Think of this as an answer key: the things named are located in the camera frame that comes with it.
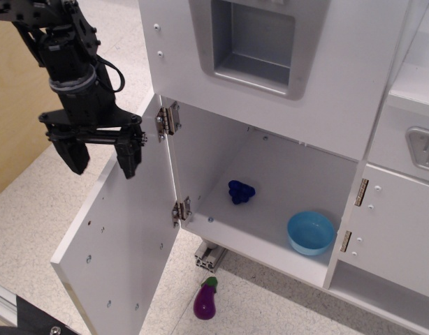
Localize white toy fridge cabinet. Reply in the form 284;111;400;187
140;1;428;287

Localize metal door hinge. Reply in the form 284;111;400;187
155;101;182;142
172;197;192;228

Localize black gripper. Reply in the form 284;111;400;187
39;76;145;179

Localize blue toy grapes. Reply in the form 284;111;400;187
228;180;256;204

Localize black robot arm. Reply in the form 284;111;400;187
0;1;147;179

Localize white low fridge door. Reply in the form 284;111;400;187
51;92;178;334

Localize upper brass cabinet hinge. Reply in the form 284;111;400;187
354;178;368;207

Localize lower metal door hinge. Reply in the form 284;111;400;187
172;197;192;228

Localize wooden plywood panel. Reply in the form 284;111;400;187
0;21;61;193

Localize blue plastic bowl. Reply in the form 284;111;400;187
286;211;335;256

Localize brass cabinet hinge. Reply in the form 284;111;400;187
340;230;352;253
354;178;368;207

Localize aluminium extrusion foot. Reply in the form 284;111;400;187
194;241;228;274

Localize aluminium frame rail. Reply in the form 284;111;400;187
0;285;17;327

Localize lower brass cabinet hinge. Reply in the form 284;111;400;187
340;230;352;253

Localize white neighbouring cabinet door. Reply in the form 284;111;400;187
340;165;429;297

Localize grey oven handle panel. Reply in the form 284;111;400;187
406;126;429;171

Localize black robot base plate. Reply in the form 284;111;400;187
16;296;78;335

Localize upper metal door hinge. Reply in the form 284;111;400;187
155;101;182;142

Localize purple toy eggplant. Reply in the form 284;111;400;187
193;276;218;320

